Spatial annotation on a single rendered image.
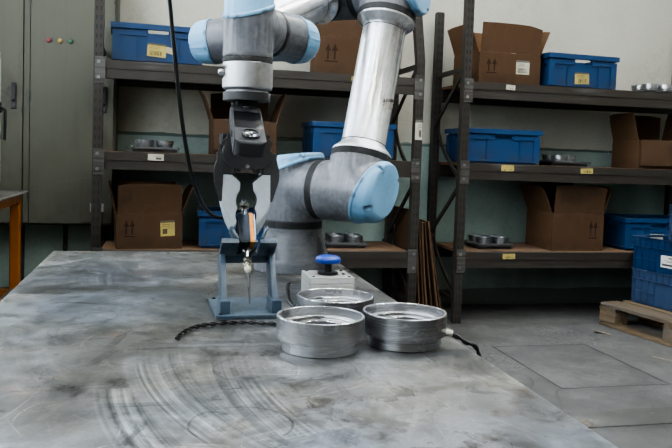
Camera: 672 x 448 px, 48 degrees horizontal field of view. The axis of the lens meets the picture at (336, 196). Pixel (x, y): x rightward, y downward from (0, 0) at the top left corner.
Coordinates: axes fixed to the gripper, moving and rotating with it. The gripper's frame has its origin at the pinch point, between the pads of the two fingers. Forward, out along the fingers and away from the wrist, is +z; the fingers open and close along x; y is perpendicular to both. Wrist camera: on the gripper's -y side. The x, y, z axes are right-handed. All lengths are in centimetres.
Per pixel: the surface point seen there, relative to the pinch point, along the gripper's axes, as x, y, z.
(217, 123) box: -25, 327, -26
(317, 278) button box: -10.9, -1.5, 7.6
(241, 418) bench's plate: 6.0, -47.1, 11.9
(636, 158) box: -302, 327, -14
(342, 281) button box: -14.8, -1.6, 8.1
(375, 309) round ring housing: -14.6, -19.6, 8.6
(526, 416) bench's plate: -20, -50, 12
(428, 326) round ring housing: -18.3, -28.9, 8.7
